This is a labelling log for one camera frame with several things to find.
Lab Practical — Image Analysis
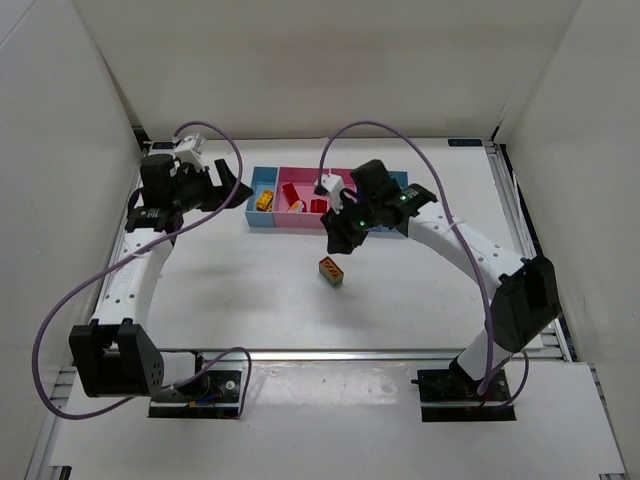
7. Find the red lego brick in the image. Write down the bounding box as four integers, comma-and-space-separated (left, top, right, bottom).
310, 199, 328, 214

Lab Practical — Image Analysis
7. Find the striped lego plate stack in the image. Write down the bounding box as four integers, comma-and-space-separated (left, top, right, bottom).
318, 256, 344, 287

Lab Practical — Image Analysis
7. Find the red flower lego block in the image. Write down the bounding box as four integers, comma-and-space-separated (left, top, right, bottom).
288, 200, 307, 213

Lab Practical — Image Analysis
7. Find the orange yellow lego block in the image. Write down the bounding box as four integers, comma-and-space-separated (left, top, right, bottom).
255, 189, 275, 212

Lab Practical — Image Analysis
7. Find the red striped lego block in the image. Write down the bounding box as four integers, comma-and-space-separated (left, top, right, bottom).
282, 183, 300, 207

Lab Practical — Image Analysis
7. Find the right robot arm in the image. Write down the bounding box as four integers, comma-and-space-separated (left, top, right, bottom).
314, 160, 560, 395

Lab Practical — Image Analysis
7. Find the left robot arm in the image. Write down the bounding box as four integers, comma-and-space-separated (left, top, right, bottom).
69, 153, 253, 397

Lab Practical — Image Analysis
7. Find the right light blue bin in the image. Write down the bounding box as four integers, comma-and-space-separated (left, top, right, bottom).
387, 170, 413, 236

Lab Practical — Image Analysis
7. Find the light blue bin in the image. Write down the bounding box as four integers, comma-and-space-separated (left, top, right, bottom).
245, 166, 278, 228
387, 170, 413, 236

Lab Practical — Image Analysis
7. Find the left light blue bin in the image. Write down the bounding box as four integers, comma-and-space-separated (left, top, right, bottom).
245, 166, 278, 228

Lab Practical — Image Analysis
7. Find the small pink bin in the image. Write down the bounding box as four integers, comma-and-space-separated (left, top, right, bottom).
328, 168, 357, 201

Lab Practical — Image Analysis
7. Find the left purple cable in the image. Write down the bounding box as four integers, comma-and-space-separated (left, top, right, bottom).
33, 120, 251, 419

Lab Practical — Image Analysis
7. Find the purple cable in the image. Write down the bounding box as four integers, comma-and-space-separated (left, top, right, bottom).
33, 120, 251, 419
319, 120, 531, 409

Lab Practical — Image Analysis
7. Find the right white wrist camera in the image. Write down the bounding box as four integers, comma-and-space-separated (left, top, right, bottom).
314, 174, 345, 214

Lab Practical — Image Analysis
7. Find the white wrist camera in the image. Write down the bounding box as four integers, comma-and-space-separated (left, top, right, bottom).
174, 133, 206, 171
314, 174, 345, 214

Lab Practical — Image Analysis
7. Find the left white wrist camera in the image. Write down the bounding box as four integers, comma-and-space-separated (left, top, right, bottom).
174, 133, 206, 171

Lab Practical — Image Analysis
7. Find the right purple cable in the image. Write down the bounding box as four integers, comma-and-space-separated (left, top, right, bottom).
319, 120, 531, 409

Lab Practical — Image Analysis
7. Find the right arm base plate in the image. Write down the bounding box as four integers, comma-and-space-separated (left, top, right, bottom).
411, 369, 516, 423

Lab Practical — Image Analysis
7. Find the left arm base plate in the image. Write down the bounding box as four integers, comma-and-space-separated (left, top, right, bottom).
147, 348, 253, 420

